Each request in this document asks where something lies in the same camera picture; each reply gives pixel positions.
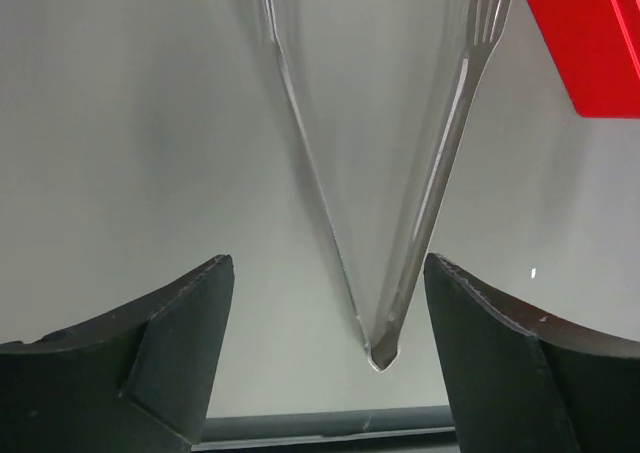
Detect metal serving tongs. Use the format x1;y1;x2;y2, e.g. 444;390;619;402
260;0;511;371

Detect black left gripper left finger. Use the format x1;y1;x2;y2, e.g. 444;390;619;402
1;255;234;452

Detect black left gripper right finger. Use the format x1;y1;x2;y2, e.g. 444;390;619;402
424;253;639;452

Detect red chocolate box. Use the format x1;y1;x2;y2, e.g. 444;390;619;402
527;0;639;119

